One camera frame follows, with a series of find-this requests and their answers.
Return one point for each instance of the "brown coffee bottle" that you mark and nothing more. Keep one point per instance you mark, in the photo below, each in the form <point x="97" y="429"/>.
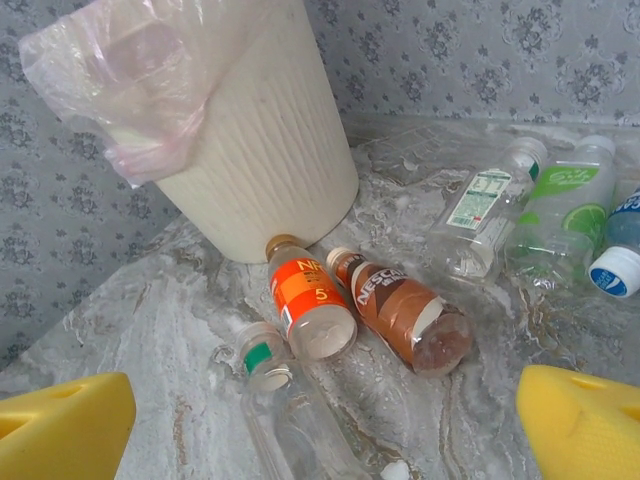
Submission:
<point x="400" y="310"/>

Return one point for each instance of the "clear bottle green neck band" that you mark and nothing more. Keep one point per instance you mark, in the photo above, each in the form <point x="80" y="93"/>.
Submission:
<point x="257" y="356"/>

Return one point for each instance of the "clear bottle lime green label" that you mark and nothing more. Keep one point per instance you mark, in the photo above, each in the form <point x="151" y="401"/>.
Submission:
<point x="565" y="215"/>

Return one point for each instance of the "orange label bottle brown cap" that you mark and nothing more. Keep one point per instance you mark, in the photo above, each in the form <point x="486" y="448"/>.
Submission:
<point x="300" y="290"/>

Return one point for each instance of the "cream plastic waste bin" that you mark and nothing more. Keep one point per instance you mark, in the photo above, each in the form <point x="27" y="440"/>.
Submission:
<point x="260" y="150"/>

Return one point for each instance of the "blue label bottle white cap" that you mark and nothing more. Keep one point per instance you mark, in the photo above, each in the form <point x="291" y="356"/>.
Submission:
<point x="617" y="270"/>

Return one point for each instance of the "clear bottle white green label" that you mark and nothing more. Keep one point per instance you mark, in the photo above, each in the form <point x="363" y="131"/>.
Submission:
<point x="482" y="210"/>

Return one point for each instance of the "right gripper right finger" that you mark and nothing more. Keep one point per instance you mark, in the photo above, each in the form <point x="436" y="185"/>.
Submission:
<point x="585" y="425"/>

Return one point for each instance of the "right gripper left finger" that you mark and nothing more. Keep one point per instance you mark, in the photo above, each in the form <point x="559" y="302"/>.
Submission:
<point x="60" y="420"/>

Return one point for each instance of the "small white scrap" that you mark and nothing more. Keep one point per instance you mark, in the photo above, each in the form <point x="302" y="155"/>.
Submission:
<point x="396" y="471"/>

